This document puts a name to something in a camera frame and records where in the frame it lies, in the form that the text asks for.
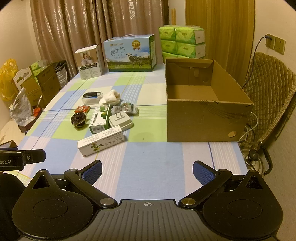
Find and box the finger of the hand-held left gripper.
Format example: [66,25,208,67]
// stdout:
[23,149,46,164]

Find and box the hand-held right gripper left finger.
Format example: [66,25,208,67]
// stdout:
[28,160,118,209]

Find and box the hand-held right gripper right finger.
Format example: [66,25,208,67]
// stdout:
[178,160,269,210]

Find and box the long white ointment box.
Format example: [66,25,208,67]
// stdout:
[77,125,125,158]

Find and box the green medicine box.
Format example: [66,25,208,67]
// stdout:
[89,105,110,134]

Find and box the brown cardboard box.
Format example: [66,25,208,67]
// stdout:
[165,58,254,142]

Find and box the dark round tea packet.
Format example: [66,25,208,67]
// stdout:
[70,112,88,128]

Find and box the white power adapter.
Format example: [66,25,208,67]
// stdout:
[109,112,134,130]

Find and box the clear floss pick box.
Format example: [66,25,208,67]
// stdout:
[82,92,104,105]

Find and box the white sock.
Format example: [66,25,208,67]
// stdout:
[99,90,122,106]

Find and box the white plastic bag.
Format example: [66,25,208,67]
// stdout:
[9,88,35,127]

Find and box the cardboard carton with white flap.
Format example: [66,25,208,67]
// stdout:
[13,67,43,109]

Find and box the brown cardboard carton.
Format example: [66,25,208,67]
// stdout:
[36,61,64,108]

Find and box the yellow plastic bag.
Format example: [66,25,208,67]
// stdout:
[0,58,19,101]

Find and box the silver ribbed metal object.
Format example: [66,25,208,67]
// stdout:
[55,64,69,90]

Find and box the white product box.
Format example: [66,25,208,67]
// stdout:
[74,44,104,80]

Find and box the chair with quilted cover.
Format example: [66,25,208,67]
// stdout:
[240,51,296,149]

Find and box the blue milk carton case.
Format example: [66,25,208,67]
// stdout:
[103,34,156,72]

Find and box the stack of green tissue packs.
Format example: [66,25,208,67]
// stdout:
[159,25,206,64]

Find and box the brown shiny curtain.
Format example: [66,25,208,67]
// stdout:
[30,0,169,80]

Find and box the golden yellow curtain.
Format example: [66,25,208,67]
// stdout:
[185,0,257,91]

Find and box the orange-handled tool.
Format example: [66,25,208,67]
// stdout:
[32,95,43,116]

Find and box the metal kettle with black handle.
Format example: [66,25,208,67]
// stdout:
[245,141,273,175]

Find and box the white power strip cable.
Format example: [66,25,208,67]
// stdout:
[238,112,259,149]

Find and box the double wall socket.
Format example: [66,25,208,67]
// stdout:
[265,34,286,55]

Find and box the charger plug with cable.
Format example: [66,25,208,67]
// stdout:
[240,34,274,90]

